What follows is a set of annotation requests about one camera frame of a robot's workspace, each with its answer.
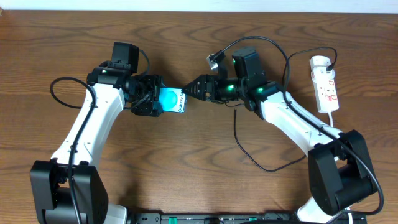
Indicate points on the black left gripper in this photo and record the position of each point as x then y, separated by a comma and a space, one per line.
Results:
155, 95

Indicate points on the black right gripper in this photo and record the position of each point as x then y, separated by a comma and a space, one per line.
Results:
200, 93

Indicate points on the blue Galaxy smartphone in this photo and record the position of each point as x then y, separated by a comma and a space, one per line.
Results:
172, 100

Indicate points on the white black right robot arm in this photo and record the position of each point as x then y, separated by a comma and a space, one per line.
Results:
339, 165

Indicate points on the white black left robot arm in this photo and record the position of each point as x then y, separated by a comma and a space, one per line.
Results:
68, 188

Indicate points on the white USB charger adapter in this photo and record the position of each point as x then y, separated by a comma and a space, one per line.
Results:
320, 63

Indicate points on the white power strip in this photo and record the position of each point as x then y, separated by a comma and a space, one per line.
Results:
325, 90

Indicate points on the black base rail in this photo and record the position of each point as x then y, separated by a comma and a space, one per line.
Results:
158, 218

